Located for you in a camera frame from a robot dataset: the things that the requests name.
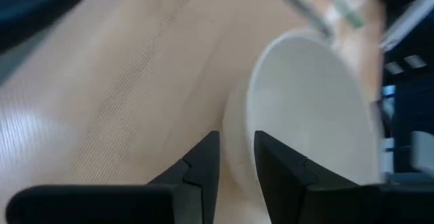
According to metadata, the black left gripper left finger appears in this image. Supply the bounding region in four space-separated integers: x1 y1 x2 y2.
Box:
5 130 221 224

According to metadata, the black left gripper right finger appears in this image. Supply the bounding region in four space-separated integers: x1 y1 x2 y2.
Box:
254 130 434 224

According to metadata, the black table frame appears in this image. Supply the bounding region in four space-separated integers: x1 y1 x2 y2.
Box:
364 0 434 185

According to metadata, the green plastic utensil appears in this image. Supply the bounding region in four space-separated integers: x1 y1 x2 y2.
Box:
333 0 366 29

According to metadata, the white frame strip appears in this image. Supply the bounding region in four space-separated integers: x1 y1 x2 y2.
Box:
380 0 434 52

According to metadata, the white paper cup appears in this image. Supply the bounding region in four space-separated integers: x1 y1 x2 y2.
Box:
222 29 386 224

